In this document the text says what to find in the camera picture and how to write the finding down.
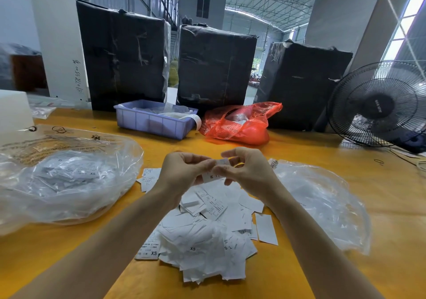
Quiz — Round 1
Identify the person's left hand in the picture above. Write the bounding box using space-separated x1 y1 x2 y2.
154 151 218 202

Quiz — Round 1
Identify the person's right hand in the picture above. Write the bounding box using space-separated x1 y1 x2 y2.
220 147 287 203

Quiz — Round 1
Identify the white paper label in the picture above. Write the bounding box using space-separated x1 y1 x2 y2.
201 158 233 183

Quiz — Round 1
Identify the pile of white labels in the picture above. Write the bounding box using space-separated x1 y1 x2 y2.
134 166 280 284

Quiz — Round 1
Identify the clear plastic bag black print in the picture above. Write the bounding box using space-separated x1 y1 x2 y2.
268 159 372 255

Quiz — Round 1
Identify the large clear bag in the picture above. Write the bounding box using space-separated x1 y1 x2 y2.
0 124 145 236

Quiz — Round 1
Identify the person's right forearm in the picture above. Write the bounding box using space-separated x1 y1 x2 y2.
266 190 386 299

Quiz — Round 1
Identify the person's left forearm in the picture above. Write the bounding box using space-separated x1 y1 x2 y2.
10 186 173 299

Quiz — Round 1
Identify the red plastic bag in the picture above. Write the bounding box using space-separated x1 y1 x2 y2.
200 101 284 147

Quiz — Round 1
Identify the blue plastic bin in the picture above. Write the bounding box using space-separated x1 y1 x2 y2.
114 99 202 141

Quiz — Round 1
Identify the large black wrapped bale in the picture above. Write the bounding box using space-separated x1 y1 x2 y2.
76 0 172 113
254 40 354 132
176 25 258 115

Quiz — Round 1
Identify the black table fan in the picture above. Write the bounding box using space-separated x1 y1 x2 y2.
327 61 426 151

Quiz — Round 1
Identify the grey cabin with window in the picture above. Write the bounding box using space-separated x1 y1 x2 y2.
177 0 227 29

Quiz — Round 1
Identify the white foam box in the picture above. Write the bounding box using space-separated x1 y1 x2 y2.
0 89 34 135

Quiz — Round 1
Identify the white pillar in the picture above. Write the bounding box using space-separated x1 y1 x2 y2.
27 0 90 104

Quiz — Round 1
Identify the brown wooden cabinet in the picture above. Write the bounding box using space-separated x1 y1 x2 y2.
12 55 48 92

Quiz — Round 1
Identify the bundle of cables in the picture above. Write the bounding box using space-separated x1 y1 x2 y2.
393 147 426 171

